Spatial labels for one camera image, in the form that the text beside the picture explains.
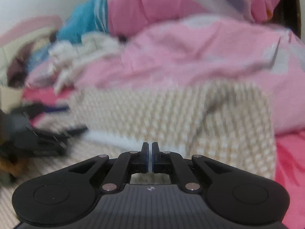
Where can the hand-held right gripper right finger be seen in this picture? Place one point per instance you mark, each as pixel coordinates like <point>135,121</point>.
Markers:
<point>154,157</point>

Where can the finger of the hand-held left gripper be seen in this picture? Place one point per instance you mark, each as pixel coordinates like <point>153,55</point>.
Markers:
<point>47,109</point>
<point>54,140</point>

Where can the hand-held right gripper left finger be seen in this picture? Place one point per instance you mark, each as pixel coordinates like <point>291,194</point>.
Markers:
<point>145,157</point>

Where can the beige checked knit cardigan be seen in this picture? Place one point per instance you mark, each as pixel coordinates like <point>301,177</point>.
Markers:
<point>190,124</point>

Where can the cream folded garment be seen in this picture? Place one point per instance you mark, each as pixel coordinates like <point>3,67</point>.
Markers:
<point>9,97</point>

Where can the light blue printed garment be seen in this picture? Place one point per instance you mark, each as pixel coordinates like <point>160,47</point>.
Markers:
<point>38,57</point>

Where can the white knit garment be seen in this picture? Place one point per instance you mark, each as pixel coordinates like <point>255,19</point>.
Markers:
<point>83,50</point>

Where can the pink and white headboard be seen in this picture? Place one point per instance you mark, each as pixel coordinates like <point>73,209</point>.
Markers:
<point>23,28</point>

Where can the pink printed quilt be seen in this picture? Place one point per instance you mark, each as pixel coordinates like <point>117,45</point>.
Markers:
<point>190,52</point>

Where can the dark wooden door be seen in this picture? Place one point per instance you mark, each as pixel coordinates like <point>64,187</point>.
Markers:
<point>288,4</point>

